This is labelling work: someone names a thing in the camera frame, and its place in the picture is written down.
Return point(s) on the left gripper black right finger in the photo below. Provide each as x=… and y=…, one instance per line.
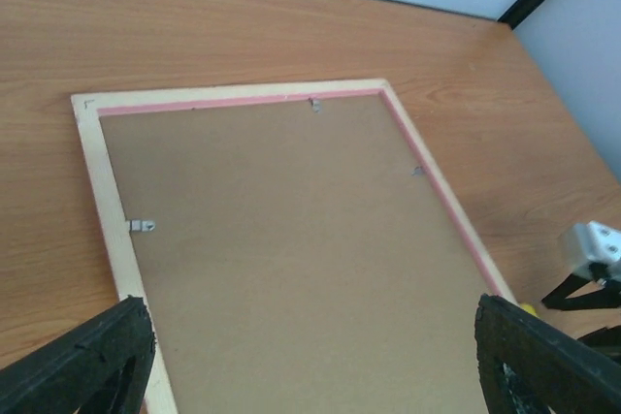
x=528, y=366

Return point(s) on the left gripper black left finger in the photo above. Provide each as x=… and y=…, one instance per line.
x=101, y=366

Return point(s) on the yellow handled screwdriver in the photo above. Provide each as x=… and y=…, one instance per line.
x=528, y=308

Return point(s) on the pink wooden picture frame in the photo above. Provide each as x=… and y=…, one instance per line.
x=107, y=191

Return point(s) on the brown frame backing board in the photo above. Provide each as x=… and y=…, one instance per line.
x=291, y=239

